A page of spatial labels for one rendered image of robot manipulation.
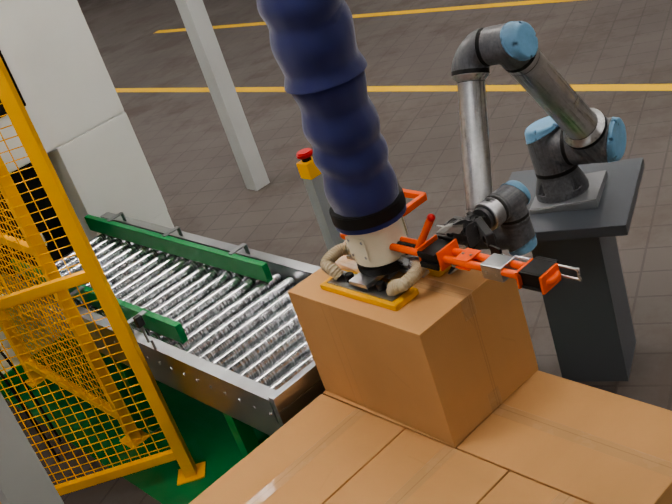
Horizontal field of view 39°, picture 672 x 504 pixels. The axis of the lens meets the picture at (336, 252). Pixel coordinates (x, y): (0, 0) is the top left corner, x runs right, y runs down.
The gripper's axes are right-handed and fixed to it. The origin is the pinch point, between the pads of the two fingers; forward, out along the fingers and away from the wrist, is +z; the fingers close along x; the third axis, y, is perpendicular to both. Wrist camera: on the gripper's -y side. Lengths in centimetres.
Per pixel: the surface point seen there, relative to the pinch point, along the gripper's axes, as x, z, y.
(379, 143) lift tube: 30.9, -3.8, 18.2
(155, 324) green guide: -47, 27, 152
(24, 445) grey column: -44, 98, 128
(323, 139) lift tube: 38.5, 10.1, 23.9
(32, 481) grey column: -58, 102, 128
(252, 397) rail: -50, 36, 74
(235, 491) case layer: -53, 68, 45
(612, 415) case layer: -53, -11, -37
